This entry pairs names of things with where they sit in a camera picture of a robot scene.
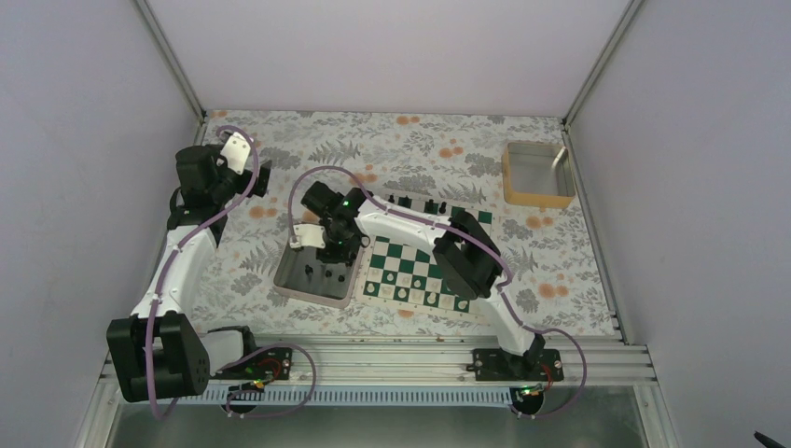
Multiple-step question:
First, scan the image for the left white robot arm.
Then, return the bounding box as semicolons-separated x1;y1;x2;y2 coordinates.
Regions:
106;133;270;402

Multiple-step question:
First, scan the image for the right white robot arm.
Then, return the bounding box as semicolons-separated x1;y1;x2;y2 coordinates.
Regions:
289;181;546;380

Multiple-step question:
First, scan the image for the pink metal tray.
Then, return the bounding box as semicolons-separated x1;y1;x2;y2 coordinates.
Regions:
272;239;362;309

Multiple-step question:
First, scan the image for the green white chessboard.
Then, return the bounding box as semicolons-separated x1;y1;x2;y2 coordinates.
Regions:
353;189;499;325

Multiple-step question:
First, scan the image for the yellow metal tray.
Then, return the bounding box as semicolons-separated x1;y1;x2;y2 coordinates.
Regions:
502;141;576;209

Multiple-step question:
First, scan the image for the floral tablecloth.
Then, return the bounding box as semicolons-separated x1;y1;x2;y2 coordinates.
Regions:
192;110;616;338

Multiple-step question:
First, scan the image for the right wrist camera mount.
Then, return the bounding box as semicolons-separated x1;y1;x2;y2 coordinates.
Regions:
289;223;326;250

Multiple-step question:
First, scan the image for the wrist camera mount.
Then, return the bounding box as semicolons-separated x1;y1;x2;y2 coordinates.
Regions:
220;132;251;175
289;223;326;250

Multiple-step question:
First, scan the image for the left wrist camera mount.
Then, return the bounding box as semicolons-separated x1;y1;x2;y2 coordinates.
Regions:
220;132;251;175

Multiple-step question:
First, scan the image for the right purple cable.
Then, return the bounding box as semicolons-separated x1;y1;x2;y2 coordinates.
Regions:
286;165;590;422

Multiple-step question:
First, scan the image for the left aluminium corner post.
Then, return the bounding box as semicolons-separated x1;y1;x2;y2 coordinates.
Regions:
132;0;206;123

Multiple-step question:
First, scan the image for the aluminium corner post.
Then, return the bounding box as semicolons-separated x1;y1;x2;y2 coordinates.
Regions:
132;0;206;123
563;0;645;126

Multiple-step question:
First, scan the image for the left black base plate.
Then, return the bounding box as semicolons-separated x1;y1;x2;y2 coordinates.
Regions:
213;347;293;382

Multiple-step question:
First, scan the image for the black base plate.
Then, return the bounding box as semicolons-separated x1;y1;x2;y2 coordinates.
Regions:
465;348;564;382
213;347;293;382

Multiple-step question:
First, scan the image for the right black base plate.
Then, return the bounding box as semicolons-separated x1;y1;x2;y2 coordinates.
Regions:
465;348;564;382

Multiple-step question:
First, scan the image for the aluminium rail frame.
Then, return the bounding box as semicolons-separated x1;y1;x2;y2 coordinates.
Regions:
76;335;678;447

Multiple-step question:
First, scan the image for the right aluminium corner post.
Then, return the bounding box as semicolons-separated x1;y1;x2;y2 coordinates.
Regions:
563;0;645;126

